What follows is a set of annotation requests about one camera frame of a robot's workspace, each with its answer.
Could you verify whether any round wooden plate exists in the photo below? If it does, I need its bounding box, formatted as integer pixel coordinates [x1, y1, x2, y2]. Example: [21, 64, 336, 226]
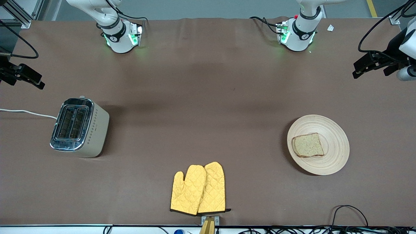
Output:
[287, 114, 350, 176]

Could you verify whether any brown bread slice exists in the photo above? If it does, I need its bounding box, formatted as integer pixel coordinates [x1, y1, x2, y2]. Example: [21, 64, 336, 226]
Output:
[292, 133, 325, 158]

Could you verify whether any cream and chrome toaster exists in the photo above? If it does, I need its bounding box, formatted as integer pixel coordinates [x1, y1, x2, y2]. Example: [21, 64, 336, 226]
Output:
[50, 96, 110, 158]

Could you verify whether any brown table cover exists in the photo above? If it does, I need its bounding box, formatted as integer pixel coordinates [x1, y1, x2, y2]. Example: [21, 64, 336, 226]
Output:
[0, 17, 416, 227]

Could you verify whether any yellow quilted oven mitt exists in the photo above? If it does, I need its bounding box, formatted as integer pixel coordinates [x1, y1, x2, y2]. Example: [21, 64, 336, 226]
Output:
[170, 165, 207, 215]
[198, 162, 231, 214]

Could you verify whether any aluminium frame post with bracket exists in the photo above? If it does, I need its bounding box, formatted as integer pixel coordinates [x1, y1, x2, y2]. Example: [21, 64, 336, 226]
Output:
[389, 0, 416, 26]
[0, 0, 44, 29]

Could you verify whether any white toaster power cord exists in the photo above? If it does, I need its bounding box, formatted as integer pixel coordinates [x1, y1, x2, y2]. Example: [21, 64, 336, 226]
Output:
[0, 108, 58, 119]

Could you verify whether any black left arm base cable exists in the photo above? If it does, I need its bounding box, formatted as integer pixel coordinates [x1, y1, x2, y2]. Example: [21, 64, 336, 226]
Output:
[250, 16, 280, 35]

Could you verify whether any black arm base cable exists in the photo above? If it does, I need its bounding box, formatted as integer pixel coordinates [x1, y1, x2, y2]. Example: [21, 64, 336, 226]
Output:
[250, 16, 280, 35]
[104, 0, 149, 23]

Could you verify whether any black right arm base cable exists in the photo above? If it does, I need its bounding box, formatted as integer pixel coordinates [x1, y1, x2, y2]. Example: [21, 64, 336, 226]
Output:
[104, 0, 149, 23]

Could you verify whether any black looped cable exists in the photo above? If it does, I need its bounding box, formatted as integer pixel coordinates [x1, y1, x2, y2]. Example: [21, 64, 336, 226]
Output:
[331, 205, 369, 228]

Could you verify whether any white table edge rail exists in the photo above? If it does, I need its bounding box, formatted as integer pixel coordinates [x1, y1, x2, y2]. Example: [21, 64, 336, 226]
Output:
[0, 224, 416, 234]

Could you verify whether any black cable bundle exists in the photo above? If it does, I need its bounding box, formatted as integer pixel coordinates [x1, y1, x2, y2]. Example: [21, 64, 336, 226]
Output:
[240, 225, 416, 234]

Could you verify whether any yellow wooden stick with bracket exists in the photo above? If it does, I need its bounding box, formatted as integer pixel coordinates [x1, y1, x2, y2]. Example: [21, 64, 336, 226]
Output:
[199, 215, 220, 234]

